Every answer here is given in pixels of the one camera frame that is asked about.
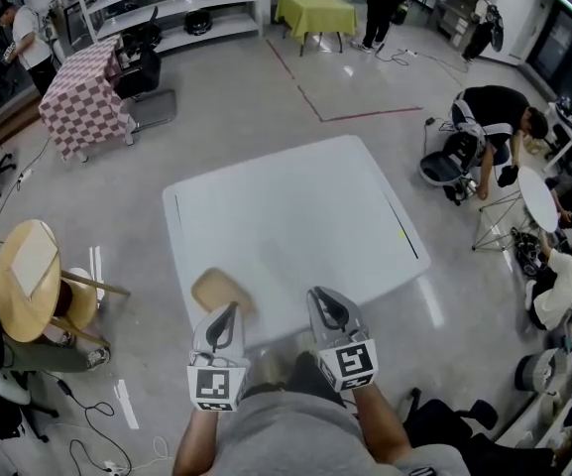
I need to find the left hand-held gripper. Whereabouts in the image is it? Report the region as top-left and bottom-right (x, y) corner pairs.
(186, 300), (253, 414)

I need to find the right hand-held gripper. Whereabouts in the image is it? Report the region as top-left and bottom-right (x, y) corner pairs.
(306, 286), (381, 394)

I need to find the tan plastic lidded container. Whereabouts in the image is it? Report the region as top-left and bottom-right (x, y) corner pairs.
(189, 268), (258, 319)

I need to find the person's right forearm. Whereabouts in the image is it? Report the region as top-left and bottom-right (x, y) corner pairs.
(352, 382), (414, 465)

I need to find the person's left forearm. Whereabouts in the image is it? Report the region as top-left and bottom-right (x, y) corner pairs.
(173, 407), (228, 476)

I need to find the person's grey shirt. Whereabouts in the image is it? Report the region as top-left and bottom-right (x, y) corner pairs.
(185, 389), (473, 476)

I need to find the grey white shell chair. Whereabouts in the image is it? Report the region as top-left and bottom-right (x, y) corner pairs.
(417, 131), (481, 203)

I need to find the beige flat board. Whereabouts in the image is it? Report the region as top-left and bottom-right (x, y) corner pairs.
(10, 220), (59, 298)

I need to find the grey pleated round stool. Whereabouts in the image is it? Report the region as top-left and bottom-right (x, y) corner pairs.
(515, 348), (572, 394)

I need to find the round wooden table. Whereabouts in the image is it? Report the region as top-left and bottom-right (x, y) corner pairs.
(0, 218), (132, 349)

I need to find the white shell office chair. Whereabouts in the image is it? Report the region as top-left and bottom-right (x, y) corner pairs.
(0, 369), (61, 445)

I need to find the checkered cloth covered table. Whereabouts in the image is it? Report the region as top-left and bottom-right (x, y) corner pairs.
(38, 35), (136, 163)

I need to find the green cloth covered table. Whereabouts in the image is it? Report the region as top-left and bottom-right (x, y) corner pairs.
(274, 0), (359, 58)

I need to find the black round helmet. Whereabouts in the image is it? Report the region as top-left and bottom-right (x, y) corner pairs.
(184, 10), (213, 37)

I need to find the grey cabinet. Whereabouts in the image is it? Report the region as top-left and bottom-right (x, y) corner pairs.
(433, 0), (480, 52)

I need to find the dark glass double door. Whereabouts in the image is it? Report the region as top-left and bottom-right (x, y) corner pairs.
(525, 0), (572, 101)

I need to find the white cable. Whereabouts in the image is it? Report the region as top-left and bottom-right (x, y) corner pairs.
(116, 434), (173, 473)

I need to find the black cable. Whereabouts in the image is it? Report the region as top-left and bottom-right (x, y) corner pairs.
(69, 393), (133, 476)

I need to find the white round wire-leg table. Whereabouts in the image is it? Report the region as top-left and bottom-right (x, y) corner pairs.
(471, 165), (560, 253)

